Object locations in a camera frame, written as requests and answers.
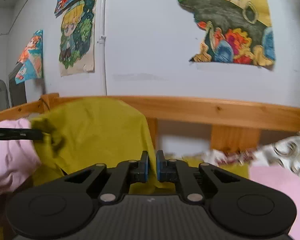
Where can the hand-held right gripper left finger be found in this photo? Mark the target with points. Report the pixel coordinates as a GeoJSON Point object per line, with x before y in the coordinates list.
{"type": "Point", "coordinates": [145, 167]}

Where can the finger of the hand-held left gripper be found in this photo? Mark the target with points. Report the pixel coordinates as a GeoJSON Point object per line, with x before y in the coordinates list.
{"type": "Point", "coordinates": [20, 134]}

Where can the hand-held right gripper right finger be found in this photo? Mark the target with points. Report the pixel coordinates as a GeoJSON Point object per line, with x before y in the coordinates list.
{"type": "Point", "coordinates": [160, 167]}

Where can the yellow beige brown garment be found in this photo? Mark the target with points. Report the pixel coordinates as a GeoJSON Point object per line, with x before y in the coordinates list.
{"type": "Point", "coordinates": [97, 130]}

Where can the pink bed sheet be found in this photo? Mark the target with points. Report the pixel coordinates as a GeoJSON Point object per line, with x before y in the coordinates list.
{"type": "Point", "coordinates": [12, 160]}

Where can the grey panelled door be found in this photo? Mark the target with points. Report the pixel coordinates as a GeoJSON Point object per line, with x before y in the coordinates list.
{"type": "Point", "coordinates": [17, 90]}

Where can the small curled drawing poster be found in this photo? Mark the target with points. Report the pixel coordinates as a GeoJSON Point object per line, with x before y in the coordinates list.
{"type": "Point", "coordinates": [31, 57]}

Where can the blond figure drawing poster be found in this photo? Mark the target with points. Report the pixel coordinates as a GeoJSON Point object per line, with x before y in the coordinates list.
{"type": "Point", "coordinates": [76, 37]}

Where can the maroon floral pillow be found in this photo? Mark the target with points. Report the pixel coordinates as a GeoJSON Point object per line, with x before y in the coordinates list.
{"type": "Point", "coordinates": [282, 150]}

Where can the torn landscape drawing poster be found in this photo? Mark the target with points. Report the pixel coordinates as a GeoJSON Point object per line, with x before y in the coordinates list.
{"type": "Point", "coordinates": [230, 22]}

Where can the wooden bed frame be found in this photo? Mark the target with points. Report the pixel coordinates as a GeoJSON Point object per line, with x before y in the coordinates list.
{"type": "Point", "coordinates": [215, 112]}

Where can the white wall pipe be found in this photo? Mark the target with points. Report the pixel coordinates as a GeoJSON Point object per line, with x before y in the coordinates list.
{"type": "Point", "coordinates": [103, 30]}

